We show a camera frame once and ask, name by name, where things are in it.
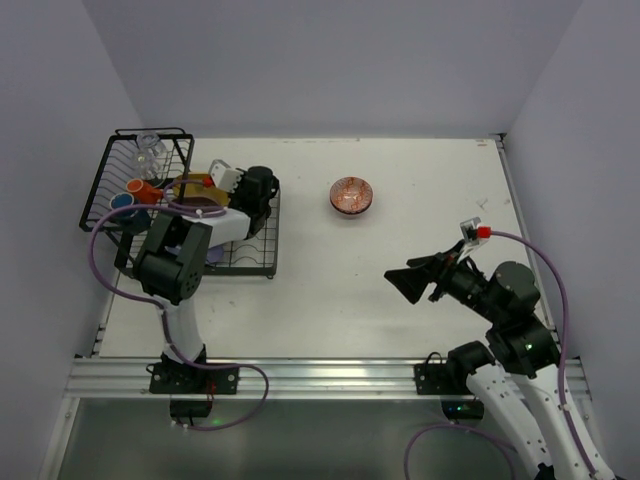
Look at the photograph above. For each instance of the yellow plastic plate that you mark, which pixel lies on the yellow plastic plate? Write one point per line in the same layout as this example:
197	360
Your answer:
197	188

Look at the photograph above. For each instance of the orange mug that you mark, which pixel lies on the orange mug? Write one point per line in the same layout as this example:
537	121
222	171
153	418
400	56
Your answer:
143	192

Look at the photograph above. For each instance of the clear drinking glass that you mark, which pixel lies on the clear drinking glass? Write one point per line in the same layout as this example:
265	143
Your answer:
150	142
147	167

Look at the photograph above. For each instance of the black wire dish rack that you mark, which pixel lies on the black wire dish rack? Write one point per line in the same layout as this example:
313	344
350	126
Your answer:
253	257

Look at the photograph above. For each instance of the purple plastic plate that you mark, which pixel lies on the purple plastic plate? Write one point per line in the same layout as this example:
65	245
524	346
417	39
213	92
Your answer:
214	254

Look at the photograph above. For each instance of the blue mug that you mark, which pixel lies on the blue mug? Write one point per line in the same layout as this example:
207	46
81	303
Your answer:
132	221

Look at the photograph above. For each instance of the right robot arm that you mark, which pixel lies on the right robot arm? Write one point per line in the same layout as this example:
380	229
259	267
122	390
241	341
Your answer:
518	373

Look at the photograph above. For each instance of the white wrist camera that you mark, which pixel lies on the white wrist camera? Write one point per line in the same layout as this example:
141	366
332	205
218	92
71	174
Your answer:
225	177
469	230

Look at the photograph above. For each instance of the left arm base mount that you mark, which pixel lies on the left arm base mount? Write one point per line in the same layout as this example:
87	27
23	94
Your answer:
169	377

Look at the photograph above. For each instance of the brown plastic plate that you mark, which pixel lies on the brown plastic plate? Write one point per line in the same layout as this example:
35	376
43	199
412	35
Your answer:
201	202

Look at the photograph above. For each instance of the aluminium table rail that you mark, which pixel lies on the aluminium table rail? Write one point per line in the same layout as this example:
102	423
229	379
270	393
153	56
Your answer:
289	379

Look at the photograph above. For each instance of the red-inside blue-outside bowl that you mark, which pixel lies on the red-inside blue-outside bowl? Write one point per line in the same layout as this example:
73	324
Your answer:
351	195

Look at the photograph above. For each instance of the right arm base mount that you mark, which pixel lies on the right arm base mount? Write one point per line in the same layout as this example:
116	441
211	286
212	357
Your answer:
458	404

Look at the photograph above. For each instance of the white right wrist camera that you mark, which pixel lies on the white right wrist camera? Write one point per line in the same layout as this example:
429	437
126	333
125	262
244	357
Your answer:
469	230

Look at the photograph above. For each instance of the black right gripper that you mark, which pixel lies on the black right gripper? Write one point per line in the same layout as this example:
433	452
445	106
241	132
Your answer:
439	278

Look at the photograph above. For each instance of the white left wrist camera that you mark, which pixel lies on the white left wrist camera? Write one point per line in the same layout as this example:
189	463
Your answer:
225	177

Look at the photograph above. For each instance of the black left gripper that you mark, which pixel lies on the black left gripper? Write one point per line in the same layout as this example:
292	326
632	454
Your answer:
270	198

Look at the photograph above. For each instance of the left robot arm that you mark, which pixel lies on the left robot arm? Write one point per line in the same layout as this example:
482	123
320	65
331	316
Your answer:
172	260

